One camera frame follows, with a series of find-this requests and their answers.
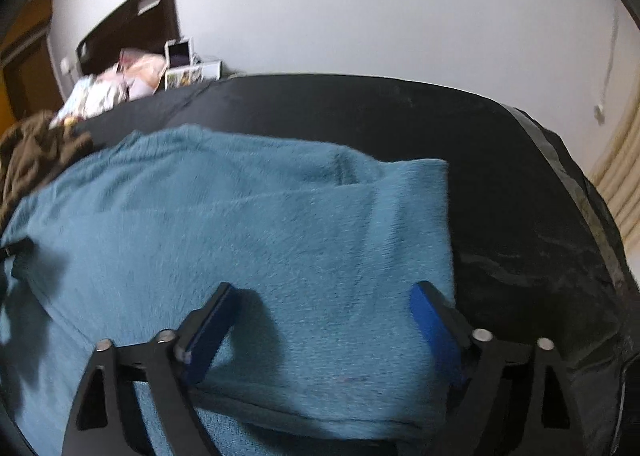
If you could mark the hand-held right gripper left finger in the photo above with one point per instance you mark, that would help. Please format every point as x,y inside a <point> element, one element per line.
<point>210,331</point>

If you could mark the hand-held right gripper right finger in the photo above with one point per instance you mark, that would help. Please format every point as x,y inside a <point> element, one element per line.
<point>432,331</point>

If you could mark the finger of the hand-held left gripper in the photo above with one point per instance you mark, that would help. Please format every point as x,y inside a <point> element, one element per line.
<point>12,251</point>

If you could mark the brown fleece garment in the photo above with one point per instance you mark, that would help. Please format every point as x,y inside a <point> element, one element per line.
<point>30,151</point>

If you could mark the blue fleece towel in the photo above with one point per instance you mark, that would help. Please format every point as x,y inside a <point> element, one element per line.
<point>250,236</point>

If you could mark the green toy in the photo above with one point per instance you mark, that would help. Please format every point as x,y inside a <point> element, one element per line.
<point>71,122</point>

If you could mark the black sheet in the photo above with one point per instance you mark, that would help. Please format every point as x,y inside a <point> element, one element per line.
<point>500,186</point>

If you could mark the wooden door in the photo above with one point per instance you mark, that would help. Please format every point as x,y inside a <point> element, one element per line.
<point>30,81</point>

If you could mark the white bedside lamp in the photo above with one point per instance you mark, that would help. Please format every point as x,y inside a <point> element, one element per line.
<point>66,67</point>

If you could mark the pink striped pillow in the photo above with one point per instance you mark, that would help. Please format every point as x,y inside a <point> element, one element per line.
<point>145,68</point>

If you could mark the wooden wardrobe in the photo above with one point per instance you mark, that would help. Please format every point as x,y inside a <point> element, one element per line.
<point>35,11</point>

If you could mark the beige curtain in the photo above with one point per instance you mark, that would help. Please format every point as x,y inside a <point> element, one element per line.
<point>620,176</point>

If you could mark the white tablet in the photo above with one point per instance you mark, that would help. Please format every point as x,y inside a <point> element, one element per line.
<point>179,53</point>

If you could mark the dark wooden headboard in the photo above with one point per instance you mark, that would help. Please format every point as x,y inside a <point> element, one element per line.
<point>140,21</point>

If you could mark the photo frame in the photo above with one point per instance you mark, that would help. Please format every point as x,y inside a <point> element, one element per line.
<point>190,76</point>

